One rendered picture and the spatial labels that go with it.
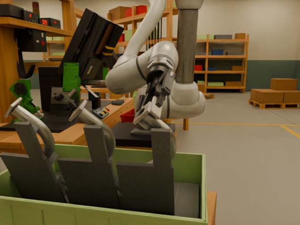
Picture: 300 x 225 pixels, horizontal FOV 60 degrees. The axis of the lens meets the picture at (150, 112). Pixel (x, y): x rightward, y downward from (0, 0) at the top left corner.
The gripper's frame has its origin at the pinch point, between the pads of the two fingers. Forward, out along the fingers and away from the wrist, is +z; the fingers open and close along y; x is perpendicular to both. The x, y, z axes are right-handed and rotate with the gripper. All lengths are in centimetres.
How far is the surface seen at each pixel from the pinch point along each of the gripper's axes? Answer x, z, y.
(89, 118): -10.4, 2.7, -11.1
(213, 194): 47, -13, -19
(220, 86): 421, -854, -248
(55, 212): -3.2, 18.8, -27.1
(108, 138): -3.2, 2.8, -12.5
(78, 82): -15, -107, -87
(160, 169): 11.0, 7.0, -7.1
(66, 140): -3, -38, -68
